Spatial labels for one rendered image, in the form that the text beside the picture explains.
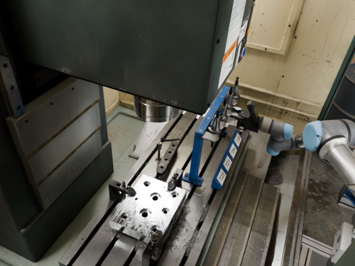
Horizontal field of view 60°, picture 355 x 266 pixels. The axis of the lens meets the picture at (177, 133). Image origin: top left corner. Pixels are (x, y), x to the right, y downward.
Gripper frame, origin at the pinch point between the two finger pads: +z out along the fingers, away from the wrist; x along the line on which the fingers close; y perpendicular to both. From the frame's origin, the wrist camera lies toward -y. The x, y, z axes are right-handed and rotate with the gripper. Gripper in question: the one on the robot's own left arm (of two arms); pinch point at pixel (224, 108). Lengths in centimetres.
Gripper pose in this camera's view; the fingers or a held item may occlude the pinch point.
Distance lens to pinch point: 162.3
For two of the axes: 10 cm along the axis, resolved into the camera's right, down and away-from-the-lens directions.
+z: -9.1, -3.2, 2.5
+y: -0.9, 7.7, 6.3
